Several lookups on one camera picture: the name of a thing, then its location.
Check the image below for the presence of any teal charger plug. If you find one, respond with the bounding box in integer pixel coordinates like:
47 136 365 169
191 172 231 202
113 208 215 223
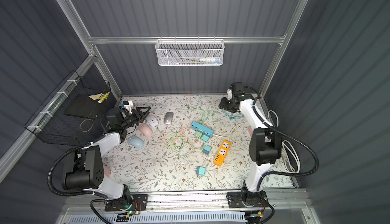
200 134 210 142

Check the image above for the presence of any pink charging cable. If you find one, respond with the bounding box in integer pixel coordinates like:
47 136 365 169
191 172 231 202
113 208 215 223
161 124 202 148

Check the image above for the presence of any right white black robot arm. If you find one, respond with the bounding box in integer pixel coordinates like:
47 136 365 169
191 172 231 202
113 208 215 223
219 82 320 207

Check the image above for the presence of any yellow sticky note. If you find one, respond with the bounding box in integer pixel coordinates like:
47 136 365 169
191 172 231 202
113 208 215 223
88 93 104 100

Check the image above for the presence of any blue-grey charger plug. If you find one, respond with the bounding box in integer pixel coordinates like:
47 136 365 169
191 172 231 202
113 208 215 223
202 145 212 155

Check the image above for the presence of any black notebook in basket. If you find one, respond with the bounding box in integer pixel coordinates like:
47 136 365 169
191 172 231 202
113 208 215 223
65 95 105 118

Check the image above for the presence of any teal charging cable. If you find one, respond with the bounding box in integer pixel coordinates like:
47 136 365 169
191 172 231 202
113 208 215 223
222 109 247 121

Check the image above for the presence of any pink power strip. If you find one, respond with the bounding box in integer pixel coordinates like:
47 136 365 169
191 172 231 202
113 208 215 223
248 126 253 136

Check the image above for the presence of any black wire wall basket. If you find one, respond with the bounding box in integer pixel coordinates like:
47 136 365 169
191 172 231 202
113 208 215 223
24 73 116 146

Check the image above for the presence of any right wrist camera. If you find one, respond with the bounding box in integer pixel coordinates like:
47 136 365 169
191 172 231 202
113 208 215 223
227 82 246 100

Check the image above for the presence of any teal charger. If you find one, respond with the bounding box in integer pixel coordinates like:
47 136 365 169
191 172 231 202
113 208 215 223
196 166 206 176

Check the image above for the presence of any white wire mesh basket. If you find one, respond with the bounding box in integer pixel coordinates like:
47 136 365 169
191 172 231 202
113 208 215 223
155 39 225 66

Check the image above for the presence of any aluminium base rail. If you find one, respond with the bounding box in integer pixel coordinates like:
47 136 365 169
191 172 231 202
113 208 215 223
65 188 299 215

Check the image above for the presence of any light blue wireless mouse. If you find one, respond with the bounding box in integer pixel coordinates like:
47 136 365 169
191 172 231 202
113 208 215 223
127 135 144 149

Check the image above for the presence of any white wireless mouse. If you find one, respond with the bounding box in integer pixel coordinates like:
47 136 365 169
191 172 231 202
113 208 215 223
146 114 158 127

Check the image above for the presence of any pink wireless mouse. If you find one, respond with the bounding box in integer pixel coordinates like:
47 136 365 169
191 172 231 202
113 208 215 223
138 123 153 137

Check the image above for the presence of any blue power strip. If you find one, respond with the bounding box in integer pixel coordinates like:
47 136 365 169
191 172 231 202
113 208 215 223
191 121 214 137

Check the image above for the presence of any orange power strip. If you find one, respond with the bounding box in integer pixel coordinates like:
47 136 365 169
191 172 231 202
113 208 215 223
213 140 231 167

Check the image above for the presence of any light green charger plug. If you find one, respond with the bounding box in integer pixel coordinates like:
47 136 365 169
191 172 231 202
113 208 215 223
195 131 203 139

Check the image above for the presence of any silver grey wireless mouse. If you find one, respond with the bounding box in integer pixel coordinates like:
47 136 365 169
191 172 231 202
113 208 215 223
164 112 174 125

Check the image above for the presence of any pink pen cup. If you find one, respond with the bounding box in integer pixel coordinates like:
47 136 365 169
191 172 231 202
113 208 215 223
103 165 111 178

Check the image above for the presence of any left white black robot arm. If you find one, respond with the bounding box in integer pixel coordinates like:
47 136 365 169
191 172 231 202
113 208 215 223
47 106 151 211

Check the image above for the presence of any white power cord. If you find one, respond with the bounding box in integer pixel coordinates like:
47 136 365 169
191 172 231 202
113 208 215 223
213 110 301 176

